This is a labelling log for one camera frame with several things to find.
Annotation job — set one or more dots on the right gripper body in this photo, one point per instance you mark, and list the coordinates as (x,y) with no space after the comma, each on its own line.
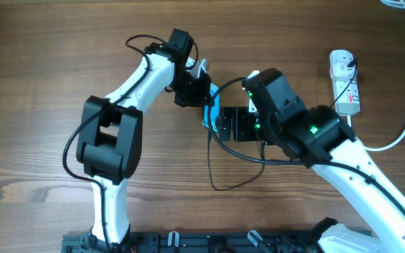
(247,124)

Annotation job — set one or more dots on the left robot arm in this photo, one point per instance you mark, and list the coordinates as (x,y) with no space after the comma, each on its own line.
(109,138)

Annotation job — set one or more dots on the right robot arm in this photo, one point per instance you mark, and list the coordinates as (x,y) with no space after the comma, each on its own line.
(320,140)

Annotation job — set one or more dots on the smartphone with cyan screen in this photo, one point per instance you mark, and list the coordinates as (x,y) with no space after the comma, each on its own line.
(214,114)

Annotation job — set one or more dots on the white USB charger plug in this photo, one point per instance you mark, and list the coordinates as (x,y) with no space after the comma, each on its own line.
(342,71)

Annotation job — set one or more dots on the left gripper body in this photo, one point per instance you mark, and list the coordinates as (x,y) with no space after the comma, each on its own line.
(188,91)

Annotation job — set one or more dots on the white power strip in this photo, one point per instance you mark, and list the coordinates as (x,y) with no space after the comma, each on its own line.
(345,93)

